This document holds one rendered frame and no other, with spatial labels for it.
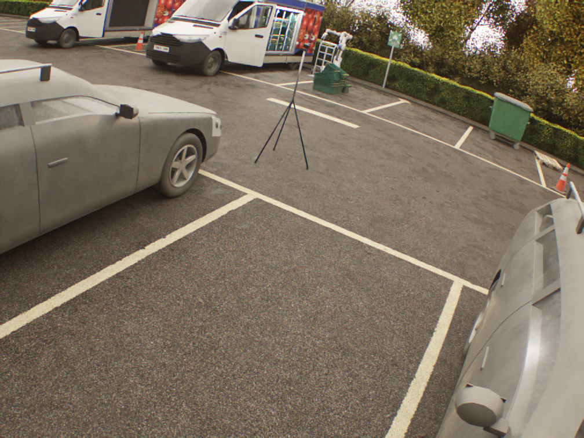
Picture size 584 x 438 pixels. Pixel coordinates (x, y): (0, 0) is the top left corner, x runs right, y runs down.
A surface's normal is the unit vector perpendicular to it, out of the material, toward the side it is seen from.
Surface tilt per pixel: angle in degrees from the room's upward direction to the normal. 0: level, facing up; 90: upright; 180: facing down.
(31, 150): 71
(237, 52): 91
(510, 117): 94
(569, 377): 40
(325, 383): 0
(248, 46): 94
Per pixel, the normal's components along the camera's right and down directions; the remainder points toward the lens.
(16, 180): 0.90, 0.26
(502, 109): -0.40, 0.38
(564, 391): -0.44, -0.83
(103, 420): 0.22, -0.88
